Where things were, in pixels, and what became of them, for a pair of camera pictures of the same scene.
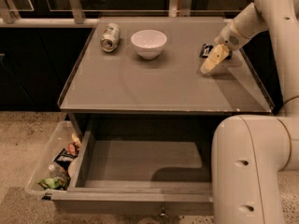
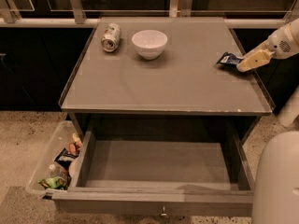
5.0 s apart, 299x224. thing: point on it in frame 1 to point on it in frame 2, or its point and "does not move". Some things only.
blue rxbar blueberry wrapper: [206, 49] to [228, 59]
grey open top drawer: [140, 173] does not move
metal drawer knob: [163, 212] does not move
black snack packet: [64, 158] does not move
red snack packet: [71, 148] does not move
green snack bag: [54, 183] does not move
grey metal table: [141, 78] does not move
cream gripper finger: [215, 57] to [256, 60]
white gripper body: [229, 36] to [279, 44]
